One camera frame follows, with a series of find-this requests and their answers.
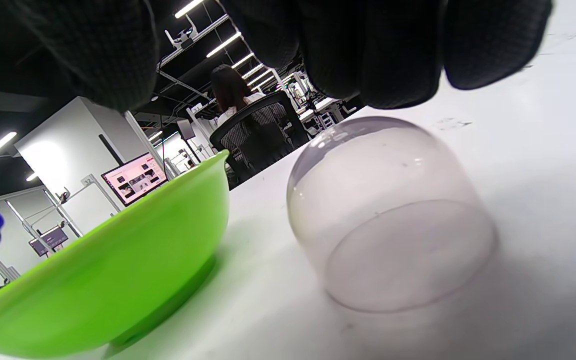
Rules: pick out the small computer monitor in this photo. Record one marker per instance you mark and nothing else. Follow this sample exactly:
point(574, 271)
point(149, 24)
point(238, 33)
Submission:
point(48, 240)

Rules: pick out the person's right hand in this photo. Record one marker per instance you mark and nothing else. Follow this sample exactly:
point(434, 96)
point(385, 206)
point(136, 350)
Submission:
point(368, 50)

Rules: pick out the lime green plastic bowl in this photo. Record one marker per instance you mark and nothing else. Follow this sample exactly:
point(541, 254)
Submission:
point(118, 270)

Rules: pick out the row of ceiling lights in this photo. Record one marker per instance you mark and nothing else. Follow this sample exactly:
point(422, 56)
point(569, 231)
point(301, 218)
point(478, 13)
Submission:
point(223, 44)

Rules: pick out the black mesh office chair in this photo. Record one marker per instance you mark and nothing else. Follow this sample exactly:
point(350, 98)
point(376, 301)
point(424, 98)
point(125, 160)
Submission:
point(263, 140)

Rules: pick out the clear plastic dome cover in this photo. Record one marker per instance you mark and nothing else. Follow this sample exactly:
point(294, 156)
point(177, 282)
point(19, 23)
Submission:
point(393, 200)

